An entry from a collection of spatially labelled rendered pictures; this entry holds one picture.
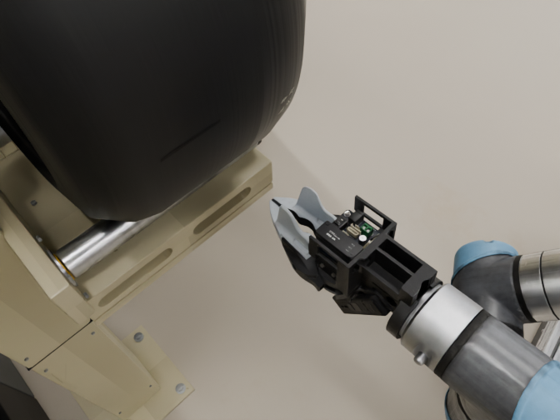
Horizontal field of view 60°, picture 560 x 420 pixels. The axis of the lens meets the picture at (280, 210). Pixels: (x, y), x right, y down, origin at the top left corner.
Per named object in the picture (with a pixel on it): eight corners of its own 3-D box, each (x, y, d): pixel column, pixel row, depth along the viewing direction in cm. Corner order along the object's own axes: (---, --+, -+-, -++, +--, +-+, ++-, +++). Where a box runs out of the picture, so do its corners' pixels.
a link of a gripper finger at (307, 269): (301, 219, 55) (359, 265, 51) (302, 227, 57) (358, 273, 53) (271, 244, 54) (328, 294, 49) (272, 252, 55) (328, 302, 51)
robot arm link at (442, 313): (472, 328, 49) (422, 387, 46) (434, 300, 51) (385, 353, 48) (492, 295, 43) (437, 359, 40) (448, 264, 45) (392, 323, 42)
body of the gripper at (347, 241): (353, 189, 50) (453, 258, 44) (351, 235, 57) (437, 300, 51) (301, 234, 47) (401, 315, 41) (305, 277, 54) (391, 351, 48)
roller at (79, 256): (47, 259, 61) (46, 255, 65) (71, 287, 63) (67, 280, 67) (252, 117, 74) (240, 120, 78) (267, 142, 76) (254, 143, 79)
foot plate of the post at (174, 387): (118, 460, 132) (116, 459, 131) (67, 387, 143) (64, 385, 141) (195, 389, 142) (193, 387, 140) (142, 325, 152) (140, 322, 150)
